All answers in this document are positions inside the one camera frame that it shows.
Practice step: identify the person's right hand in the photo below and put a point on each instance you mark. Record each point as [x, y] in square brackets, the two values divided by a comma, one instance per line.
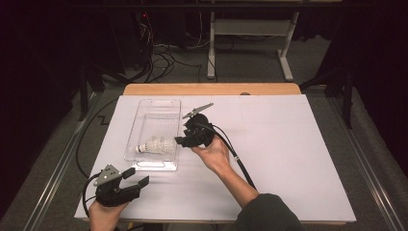
[215, 157]

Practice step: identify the aluminium floor rail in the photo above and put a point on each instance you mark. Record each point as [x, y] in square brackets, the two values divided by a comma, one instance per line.
[369, 173]
[54, 173]

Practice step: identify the person's left hand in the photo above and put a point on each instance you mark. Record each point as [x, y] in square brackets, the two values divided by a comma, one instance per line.
[104, 216]

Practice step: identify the clear plastic tray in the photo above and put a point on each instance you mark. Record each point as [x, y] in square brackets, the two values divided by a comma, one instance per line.
[154, 115]

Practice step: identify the black stand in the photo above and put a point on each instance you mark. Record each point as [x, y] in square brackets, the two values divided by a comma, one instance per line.
[84, 96]
[347, 102]

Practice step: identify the dark green sleeve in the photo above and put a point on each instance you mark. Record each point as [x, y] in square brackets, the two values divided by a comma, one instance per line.
[269, 215]

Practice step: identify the white table cover sheet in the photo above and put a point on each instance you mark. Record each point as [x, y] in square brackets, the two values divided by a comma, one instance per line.
[288, 144]

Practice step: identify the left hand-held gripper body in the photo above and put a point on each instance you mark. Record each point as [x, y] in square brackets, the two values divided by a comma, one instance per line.
[112, 194]

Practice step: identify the white metal desk frame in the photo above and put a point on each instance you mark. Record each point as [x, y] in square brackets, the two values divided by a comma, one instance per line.
[250, 27]

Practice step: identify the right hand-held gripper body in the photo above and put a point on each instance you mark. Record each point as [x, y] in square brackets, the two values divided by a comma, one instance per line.
[200, 131]

